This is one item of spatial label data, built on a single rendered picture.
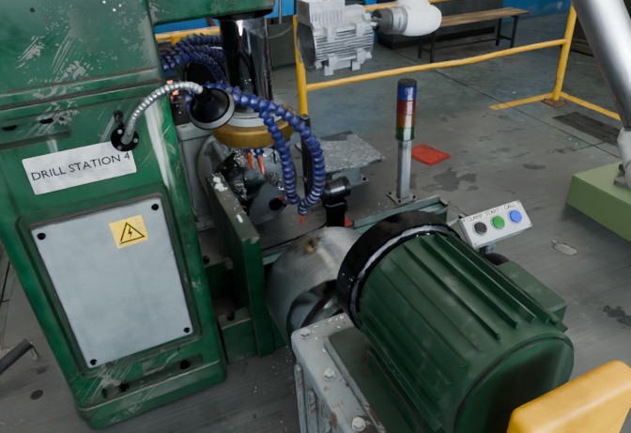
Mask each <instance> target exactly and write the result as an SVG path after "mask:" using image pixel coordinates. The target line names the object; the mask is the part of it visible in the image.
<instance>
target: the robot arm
mask: <svg viewBox="0 0 631 433"><path fill-rule="evenodd" d="M571 2H572V5H573V7H574V9H575V12H576V14H577V17H578V19H579V22H580V24H581V27H582V29H583V31H584V34H585V36H586V39H587V41H588V42H589V45H590V47H591V50H592V52H593V56H594V58H595V60H596V63H597V65H598V68H599V69H600V71H601V74H602V76H603V79H604V81H605V83H606V86H607V88H608V92H609V94H610V96H611V98H612V100H613V103H614V105H615V108H616V110H617V112H618V115H619V117H620V120H621V121H622V123H623V128H622V129H621V131H620V133H619V135H618V138H617V143H618V147H619V150H620V153H621V157H622V161H623V162H621V164H619V170H621V171H622V172H624V173H625V177H620V178H615V180H614V184H615V185H617V186H620V187H624V188H625V189H628V190H630V191H631V19H630V17H629V14H628V12H627V9H626V7H625V4H624V2H623V0H571ZM370 16H371V18H372V20H371V22H370V25H371V27H373V28H372V29H373V31H374V32H377V33H378V32H383V33H384V34H387V35H390V34H396V35H399V34H402V35H405V36H421V35H427V34H430V33H432V32H433V31H435V30H436V29H438V28H439V25H440V22H441V13H440V11H439V10H438V9H437V8H436V7H434V6H433V5H430V3H429V2H428V0H396V7H385V8H377V9H375V10H374V11H373V13H372V15H370Z"/></svg>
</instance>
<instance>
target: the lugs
mask: <svg viewBox="0 0 631 433"><path fill-rule="evenodd" d="M362 20H363V21H364V22H365V23H370V22H371V20H372V18H371V16H370V14H369V13H364V14H363V15H362ZM310 26H311V28H312V31H313V32H318V31H319V30H320V25H319V22H318V21H316V22H312V23H311V25H310ZM371 58H372V56H371V55H370V53H368V54H365V61H363V62H369V61H370V60H371ZM313 68H314V71H315V72H317V71H321V70H322V68H323V67H322V64H321V62H317V63H314V65H313Z"/></svg>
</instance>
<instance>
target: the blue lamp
mask: <svg viewBox="0 0 631 433"><path fill-rule="evenodd" d="M416 91H417V84H416V85H413V86H401V85H399V84H397V99H399V100H401V101H412V100H415V99H416V93H417V92H416Z"/></svg>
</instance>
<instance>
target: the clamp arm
mask: <svg viewBox="0 0 631 433"><path fill-rule="evenodd" d="M299 117H300V121H301V120H303V121H304V122H305V126H306V127H309V128H310V129H311V118H310V117H309V116H307V115H306V114H303V115H299ZM300 142H301V156H302V169H303V176H301V178H302V180H303V181H304V194H305V197H306V196H307V195H308V194H309V192H310V191H311V190H312V188H313V185H314V184H313V183H314V166H313V156H312V155H311V150H309V148H308V145H306V144H305V143H304V138H300Z"/></svg>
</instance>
